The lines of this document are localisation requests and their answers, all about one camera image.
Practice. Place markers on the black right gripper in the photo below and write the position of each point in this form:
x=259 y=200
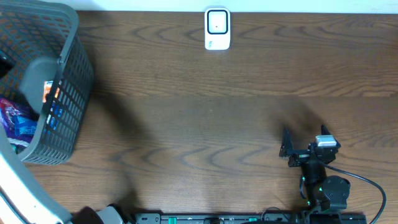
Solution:
x=287 y=150

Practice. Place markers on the orange tissue pack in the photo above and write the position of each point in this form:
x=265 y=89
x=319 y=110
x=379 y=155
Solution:
x=47 y=89

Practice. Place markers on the purple snack package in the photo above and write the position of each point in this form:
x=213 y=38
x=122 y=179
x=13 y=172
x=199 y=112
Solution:
x=10 y=109

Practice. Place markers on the blue snack bar wrapper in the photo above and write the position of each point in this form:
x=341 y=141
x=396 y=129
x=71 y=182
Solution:
x=27 y=127

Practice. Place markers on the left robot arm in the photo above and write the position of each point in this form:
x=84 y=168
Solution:
x=23 y=199

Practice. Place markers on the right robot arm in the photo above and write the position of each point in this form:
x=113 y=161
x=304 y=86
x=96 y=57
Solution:
x=326 y=195

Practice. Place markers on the white barcode scanner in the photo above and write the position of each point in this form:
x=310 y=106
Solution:
x=217 y=28

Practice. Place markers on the grey plastic mesh basket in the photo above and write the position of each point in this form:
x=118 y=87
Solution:
x=40 y=42

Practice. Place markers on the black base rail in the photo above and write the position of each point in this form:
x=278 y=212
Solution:
x=272 y=217

